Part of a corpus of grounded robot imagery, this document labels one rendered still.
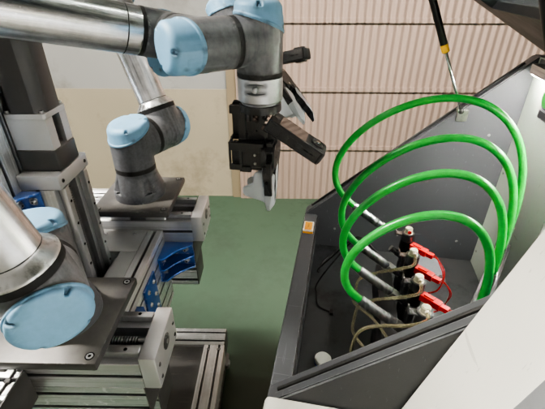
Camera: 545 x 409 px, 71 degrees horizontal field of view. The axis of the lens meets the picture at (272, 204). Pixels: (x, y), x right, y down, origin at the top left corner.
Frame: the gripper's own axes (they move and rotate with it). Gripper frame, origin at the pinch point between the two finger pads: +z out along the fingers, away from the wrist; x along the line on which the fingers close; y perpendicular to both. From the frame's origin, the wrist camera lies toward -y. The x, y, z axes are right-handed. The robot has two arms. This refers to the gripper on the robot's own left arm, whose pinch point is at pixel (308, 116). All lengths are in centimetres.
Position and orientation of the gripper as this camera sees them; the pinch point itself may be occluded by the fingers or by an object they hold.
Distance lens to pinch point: 93.0
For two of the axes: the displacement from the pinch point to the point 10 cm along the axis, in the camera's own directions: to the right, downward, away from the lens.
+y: -7.3, 5.1, 4.6
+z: 5.8, 8.2, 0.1
